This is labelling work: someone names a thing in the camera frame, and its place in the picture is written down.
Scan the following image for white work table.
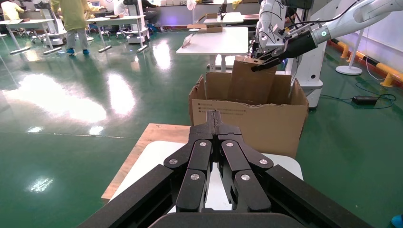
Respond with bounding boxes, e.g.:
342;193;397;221
0;19;63;56
86;15;149;54
203;12;245;27
175;27;249;73

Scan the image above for seated person dark clothes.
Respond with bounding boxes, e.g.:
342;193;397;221
124;0;161;26

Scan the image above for person in yellow coat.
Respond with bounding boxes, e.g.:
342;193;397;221
50;0;95;57
0;0;25;21

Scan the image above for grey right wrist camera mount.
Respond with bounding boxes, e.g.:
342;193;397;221
272;23;312;45

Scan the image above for black power adapter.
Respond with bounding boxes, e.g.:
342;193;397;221
352;95;379;106

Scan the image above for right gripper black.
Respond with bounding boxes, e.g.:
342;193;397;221
250;30;317;73

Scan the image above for tall brown cardboard box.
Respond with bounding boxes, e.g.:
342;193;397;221
227;56;278;106

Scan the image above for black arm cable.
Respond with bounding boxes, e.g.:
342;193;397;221
283;0;361;30

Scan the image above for white robot torso and base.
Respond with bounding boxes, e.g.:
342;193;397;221
285;0;325;110

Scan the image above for black floor cable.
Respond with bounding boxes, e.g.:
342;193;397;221
319;81;398;111

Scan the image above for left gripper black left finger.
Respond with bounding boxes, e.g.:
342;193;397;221
163;110;216;213

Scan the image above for clear acrylic card stand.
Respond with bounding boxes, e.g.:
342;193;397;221
182;33;195;49

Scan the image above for yellow black floor barrier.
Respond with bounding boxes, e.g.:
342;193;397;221
327;35;403;89

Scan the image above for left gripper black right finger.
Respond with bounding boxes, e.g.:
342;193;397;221
215;110;275;213

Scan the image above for wooden board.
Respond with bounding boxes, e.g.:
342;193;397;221
100;123;192;202

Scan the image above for big open cardboard box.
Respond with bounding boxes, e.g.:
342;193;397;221
188;71;310;160

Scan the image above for white pedestal fan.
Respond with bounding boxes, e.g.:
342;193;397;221
335;1;378;76
185;0;201;33

